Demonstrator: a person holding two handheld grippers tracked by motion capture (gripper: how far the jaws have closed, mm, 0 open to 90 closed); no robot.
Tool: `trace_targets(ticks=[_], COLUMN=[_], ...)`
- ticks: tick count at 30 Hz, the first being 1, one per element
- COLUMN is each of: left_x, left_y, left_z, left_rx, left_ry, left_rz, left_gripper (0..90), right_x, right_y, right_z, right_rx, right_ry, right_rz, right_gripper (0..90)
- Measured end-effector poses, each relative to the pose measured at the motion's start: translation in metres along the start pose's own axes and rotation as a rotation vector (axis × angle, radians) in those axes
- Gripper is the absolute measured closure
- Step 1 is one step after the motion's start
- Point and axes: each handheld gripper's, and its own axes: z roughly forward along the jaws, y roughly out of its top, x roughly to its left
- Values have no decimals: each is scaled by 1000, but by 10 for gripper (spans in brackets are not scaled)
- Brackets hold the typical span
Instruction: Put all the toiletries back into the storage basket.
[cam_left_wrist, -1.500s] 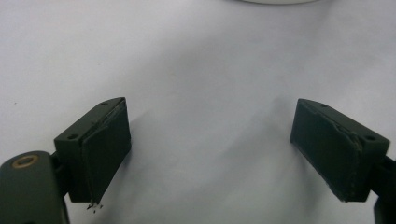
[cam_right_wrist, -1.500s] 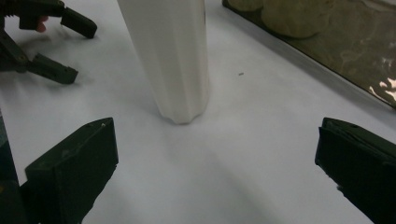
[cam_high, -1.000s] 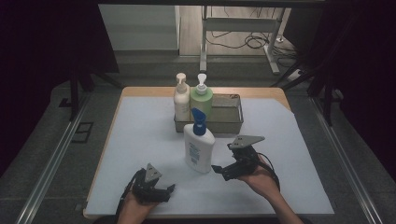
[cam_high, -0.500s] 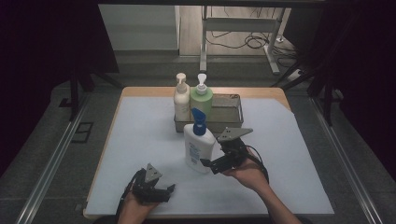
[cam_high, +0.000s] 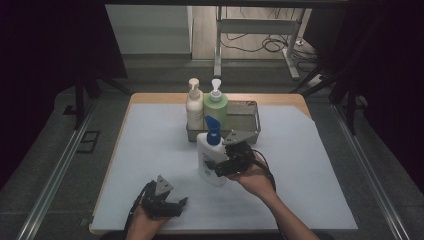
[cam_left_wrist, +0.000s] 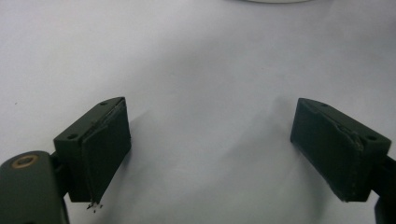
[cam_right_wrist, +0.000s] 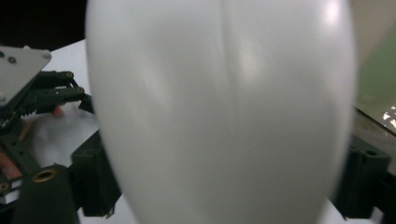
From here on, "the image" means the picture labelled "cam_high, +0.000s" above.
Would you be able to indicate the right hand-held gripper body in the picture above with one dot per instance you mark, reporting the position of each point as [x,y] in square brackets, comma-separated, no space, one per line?
[240,156]

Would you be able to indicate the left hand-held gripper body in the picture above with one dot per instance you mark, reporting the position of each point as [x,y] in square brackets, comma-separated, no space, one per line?
[156,205]

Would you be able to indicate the white bottle with blue pump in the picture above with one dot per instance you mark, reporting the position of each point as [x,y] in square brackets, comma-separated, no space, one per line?
[208,160]

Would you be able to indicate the grey metal mesh basket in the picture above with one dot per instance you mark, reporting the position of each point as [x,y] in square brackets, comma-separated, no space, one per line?
[243,115]

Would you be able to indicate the green bottle with white pump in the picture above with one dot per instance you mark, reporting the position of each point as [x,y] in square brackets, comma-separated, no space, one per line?
[216,106]

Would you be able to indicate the cream pump bottle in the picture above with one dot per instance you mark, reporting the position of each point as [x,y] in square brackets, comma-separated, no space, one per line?
[195,110]

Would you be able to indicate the person's left hand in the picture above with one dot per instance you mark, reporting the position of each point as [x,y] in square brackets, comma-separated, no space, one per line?
[145,228]

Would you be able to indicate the person's right hand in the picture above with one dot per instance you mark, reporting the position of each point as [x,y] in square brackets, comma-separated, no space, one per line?
[255,181]

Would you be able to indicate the white table mat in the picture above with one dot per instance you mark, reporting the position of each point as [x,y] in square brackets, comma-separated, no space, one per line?
[150,150]

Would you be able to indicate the white power strip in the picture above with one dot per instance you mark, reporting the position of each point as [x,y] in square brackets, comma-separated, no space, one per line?
[316,80]

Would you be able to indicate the black stand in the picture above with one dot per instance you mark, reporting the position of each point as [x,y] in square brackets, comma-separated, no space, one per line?
[79,100]
[350,106]

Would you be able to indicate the aluminium floor rail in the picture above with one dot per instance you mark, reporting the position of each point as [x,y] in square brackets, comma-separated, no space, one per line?
[370,176]
[53,176]

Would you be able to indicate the white desk frame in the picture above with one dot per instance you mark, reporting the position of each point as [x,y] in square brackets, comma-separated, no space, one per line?
[256,26]

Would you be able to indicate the white wall panel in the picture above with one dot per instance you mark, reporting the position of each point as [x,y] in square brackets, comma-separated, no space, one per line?
[150,30]

